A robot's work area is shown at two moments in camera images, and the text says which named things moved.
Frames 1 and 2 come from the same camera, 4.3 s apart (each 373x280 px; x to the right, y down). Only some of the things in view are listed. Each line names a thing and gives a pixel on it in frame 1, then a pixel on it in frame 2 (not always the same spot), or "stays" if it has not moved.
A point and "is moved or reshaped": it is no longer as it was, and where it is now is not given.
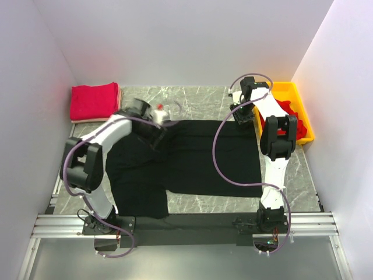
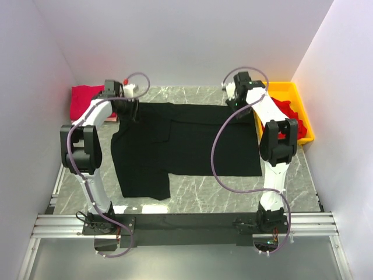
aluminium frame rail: x=303 y=226 stays
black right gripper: x=240 y=118 stays
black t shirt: x=216 y=158 is moved or reshaped
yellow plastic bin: x=288 y=91 stays
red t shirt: x=301 y=128 stays
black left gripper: x=154 y=142 → x=134 y=106
